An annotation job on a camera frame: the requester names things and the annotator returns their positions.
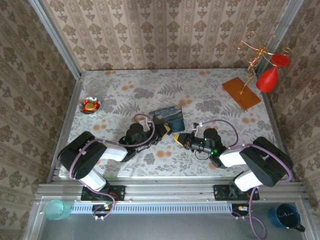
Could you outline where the starry night tin box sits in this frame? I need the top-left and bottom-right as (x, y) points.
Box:
(148, 104), (186, 133)

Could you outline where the floral tablecloth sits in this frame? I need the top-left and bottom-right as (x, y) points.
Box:
(58, 68), (278, 179)

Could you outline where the colourful patterned small bowl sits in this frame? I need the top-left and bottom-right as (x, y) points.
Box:
(79, 96), (102, 115)

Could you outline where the orange wooden base board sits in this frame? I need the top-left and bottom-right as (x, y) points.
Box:
(221, 76), (262, 111)

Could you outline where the clear glass bowl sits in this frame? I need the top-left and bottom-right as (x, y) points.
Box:
(85, 80), (102, 94)

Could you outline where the small connector board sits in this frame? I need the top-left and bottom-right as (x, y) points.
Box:
(91, 203), (113, 213)
(232, 203), (254, 215)

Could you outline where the grey metal shelf plate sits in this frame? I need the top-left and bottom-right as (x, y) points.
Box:
(24, 197), (316, 240)

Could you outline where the red wine glass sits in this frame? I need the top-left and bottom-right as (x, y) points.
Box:
(255, 53), (292, 93)

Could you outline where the dark blue mug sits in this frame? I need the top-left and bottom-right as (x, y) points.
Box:
(268, 203), (306, 233)

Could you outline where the teal plastic cup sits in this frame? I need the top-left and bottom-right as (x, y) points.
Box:
(44, 199), (73, 221)

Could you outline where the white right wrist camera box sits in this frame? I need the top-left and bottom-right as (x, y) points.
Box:
(191, 121), (205, 133)

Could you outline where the aluminium cross rail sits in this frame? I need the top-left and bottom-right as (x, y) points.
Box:
(34, 176), (307, 201)

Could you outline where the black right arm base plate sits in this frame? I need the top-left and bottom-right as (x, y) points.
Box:
(213, 184), (260, 201)

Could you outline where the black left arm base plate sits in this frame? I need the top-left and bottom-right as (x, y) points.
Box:
(80, 184), (126, 202)

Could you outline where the aluminium side rail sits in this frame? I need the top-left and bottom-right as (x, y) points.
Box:
(260, 92), (297, 183)
(46, 77), (85, 183)

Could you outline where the white slotted cable duct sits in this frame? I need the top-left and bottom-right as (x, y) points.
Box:
(71, 202), (233, 214)

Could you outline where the gold wire glass stand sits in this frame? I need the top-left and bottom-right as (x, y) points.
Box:
(236, 31), (293, 95)

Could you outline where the aluminium corner post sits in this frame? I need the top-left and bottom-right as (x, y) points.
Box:
(254, 0), (305, 76)
(27, 0), (84, 80)

